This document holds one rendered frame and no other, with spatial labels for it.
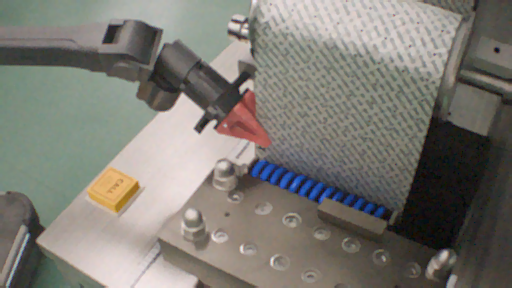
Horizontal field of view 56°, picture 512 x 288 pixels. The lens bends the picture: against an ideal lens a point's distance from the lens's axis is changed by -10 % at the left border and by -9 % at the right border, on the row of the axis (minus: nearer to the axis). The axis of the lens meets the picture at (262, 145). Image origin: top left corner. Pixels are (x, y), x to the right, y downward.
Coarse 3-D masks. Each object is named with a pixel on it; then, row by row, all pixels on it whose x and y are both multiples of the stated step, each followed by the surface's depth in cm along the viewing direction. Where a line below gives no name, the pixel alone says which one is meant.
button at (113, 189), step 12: (108, 168) 93; (96, 180) 90; (108, 180) 90; (120, 180) 91; (132, 180) 91; (96, 192) 88; (108, 192) 88; (120, 192) 89; (132, 192) 90; (108, 204) 87; (120, 204) 88
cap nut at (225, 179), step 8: (224, 160) 73; (216, 168) 73; (224, 168) 73; (232, 168) 74; (216, 176) 74; (224, 176) 74; (232, 176) 74; (216, 184) 75; (224, 184) 74; (232, 184) 75
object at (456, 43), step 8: (464, 24) 57; (456, 32) 56; (464, 32) 55; (456, 40) 55; (456, 48) 55; (448, 56) 55; (456, 56) 55; (448, 64) 55; (448, 72) 55; (440, 80) 56; (448, 80) 56; (440, 88) 57; (440, 96) 57; (440, 104) 58
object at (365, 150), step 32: (256, 96) 72; (288, 96) 69; (320, 96) 66; (288, 128) 73; (320, 128) 70; (352, 128) 67; (384, 128) 64; (416, 128) 61; (288, 160) 77; (320, 160) 74; (352, 160) 70; (384, 160) 67; (416, 160) 65; (352, 192) 74; (384, 192) 71
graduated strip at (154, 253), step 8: (240, 144) 100; (248, 144) 100; (232, 152) 99; (240, 152) 99; (152, 248) 83; (144, 256) 82; (152, 256) 82; (144, 264) 81; (152, 264) 81; (136, 272) 80; (144, 272) 80; (128, 280) 79; (136, 280) 79
